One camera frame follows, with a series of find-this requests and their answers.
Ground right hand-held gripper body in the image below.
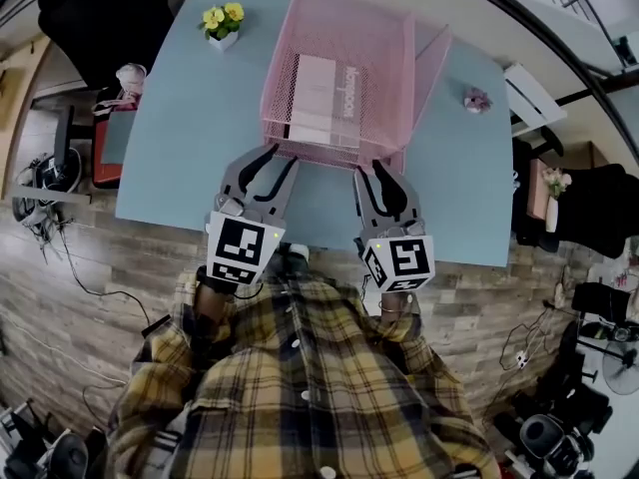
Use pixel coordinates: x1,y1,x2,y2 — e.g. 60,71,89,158
354,217,436,293

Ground person's left forearm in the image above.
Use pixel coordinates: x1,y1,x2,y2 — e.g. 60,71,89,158
192,266,239,321

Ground grey notebook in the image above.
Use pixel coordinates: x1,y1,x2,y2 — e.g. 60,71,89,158
287,52,370,149

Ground small purple flower ornament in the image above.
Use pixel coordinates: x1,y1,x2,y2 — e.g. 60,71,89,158
462,86,494,116

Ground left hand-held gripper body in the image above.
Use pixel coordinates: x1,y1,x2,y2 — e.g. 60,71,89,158
204,195,287,287

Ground pink mesh file tray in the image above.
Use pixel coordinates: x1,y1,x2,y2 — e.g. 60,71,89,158
259,0,453,174

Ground black and white sneaker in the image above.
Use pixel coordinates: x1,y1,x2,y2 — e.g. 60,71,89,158
37,147,84,197
12,187,59,227

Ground person's yellow plaid shirt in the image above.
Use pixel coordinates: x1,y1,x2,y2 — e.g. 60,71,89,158
107,269,502,479

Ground black standing fan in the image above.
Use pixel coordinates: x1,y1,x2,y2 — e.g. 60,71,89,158
601,339,639,397

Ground yellow flower plant white pot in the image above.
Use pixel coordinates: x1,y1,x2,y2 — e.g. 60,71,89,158
201,1,246,53

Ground wooden cabinet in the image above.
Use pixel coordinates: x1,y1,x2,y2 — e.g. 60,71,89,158
0,37,54,202

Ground person's right forearm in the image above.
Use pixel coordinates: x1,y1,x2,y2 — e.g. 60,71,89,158
376,290,421,327

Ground white vase pink flowers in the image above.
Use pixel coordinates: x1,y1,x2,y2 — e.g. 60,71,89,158
541,166,574,234

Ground black sofa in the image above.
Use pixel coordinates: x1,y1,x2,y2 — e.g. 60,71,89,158
37,0,174,89

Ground round grey device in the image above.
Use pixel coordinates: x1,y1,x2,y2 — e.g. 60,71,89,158
518,414,565,463

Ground pink box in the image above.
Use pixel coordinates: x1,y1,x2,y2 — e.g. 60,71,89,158
527,159,551,220

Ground pink plush toy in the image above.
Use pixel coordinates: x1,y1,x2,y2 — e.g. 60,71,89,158
114,62,149,95

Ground black monitor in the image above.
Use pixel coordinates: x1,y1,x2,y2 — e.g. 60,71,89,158
52,105,76,172

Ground red book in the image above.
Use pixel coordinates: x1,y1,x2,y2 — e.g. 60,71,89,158
91,116,127,190

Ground teal book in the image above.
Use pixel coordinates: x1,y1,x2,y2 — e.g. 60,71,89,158
102,110,139,167

